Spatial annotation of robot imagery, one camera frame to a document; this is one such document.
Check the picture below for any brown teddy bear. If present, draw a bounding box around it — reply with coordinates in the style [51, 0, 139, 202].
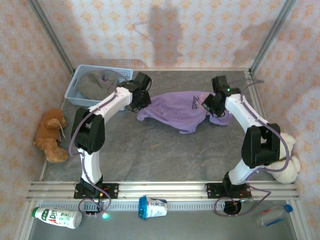
[32, 107, 70, 164]

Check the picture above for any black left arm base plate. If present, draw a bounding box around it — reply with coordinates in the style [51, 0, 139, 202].
[73, 183, 119, 200]

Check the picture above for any aluminium frame post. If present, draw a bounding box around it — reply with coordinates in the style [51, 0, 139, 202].
[249, 0, 298, 75]
[27, 0, 76, 73]

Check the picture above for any white drink bottle green cap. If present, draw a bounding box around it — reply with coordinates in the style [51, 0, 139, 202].
[31, 206, 83, 230]

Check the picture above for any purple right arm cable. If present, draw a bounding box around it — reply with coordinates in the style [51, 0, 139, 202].
[213, 79, 292, 218]

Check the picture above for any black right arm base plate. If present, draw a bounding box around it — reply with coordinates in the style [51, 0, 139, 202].
[204, 182, 252, 200]

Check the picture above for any white yogurt cup blue lid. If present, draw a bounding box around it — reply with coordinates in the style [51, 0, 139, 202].
[138, 195, 168, 220]

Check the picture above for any white teddy bear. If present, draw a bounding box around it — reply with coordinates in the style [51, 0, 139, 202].
[268, 132, 302, 185]

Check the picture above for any light blue plastic basket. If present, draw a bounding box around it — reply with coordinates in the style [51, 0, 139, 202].
[64, 64, 135, 108]

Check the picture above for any wide aluminium mounting rail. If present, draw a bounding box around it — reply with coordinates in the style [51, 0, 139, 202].
[26, 181, 300, 201]

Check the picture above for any grey garment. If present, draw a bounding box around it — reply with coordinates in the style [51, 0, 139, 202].
[77, 70, 121, 102]

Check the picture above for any slotted grey cable duct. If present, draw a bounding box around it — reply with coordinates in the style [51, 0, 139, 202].
[32, 201, 253, 212]

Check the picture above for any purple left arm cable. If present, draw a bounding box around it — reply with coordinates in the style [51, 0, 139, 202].
[68, 69, 131, 218]

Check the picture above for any clear water bottle blue cap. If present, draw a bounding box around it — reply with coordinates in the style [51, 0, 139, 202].
[254, 204, 294, 227]

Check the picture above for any purple t-shirt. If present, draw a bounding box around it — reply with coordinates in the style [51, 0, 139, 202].
[136, 90, 233, 135]

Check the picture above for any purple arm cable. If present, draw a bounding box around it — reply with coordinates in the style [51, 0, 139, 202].
[68, 69, 131, 218]
[213, 79, 292, 218]

